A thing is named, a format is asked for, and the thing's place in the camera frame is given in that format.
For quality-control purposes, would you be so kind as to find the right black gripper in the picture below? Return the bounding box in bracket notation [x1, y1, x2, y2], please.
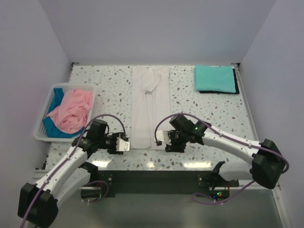
[165, 130, 189, 153]

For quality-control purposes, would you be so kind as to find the white t shirt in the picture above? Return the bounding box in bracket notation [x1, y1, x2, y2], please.
[131, 66, 171, 150]

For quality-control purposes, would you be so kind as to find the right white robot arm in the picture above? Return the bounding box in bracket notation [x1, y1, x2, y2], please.
[154, 114, 289, 189]

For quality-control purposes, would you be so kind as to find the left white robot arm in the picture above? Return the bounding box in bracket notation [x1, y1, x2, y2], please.
[18, 116, 130, 228]

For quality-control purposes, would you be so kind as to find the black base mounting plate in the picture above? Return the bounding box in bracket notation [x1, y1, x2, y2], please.
[80, 170, 239, 202]

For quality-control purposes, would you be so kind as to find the pink t shirt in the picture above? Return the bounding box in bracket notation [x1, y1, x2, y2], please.
[44, 89, 94, 134]

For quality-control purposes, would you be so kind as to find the white plastic basket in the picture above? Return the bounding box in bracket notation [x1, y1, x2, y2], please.
[33, 83, 96, 143]

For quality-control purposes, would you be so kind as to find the blue t shirt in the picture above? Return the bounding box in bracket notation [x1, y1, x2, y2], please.
[42, 88, 83, 138]

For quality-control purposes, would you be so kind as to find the folded teal t shirt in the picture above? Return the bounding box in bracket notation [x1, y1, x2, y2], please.
[194, 65, 237, 94]

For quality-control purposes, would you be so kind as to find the folded black t shirt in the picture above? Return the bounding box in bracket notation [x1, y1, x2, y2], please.
[199, 69, 240, 95]

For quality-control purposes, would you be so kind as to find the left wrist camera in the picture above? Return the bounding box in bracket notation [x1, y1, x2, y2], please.
[116, 138, 130, 152]

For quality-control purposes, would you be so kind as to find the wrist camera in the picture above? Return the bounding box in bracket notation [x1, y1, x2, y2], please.
[155, 130, 171, 145]
[116, 138, 130, 152]

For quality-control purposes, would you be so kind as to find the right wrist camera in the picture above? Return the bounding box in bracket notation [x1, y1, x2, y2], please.
[155, 130, 171, 145]

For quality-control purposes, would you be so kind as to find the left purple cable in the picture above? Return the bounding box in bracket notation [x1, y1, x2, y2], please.
[20, 114, 126, 228]

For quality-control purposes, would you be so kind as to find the aluminium frame rail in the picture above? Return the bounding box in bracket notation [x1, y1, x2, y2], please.
[32, 164, 50, 183]

